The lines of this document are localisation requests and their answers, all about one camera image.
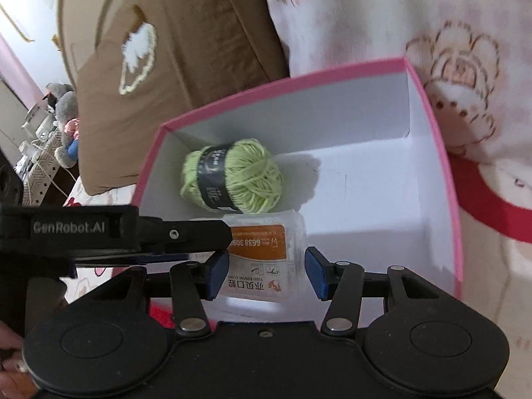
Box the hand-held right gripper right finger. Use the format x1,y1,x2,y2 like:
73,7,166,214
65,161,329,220
304,246,442,337

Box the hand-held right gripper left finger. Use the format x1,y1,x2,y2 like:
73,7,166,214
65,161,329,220
95,253,230,339

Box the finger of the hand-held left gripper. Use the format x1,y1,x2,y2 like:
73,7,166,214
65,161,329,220
138,215,234,255
70,253,212,269

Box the clear floss pick box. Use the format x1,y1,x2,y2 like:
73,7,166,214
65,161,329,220
216,212,308,304

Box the green yarn ball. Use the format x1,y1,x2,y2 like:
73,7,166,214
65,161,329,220
180,139,284,215

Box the pink cardboard box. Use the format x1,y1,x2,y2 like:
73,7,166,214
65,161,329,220
133,56,464,325

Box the person's left hand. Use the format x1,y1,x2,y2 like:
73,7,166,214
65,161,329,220
0,320,30,387

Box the grey plush toy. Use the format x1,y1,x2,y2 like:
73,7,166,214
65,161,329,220
44,83,80,169

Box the bear print blanket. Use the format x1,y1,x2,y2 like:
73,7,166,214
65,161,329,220
62,152,532,383

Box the brown pillow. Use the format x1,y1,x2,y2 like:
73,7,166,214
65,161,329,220
56,0,292,197

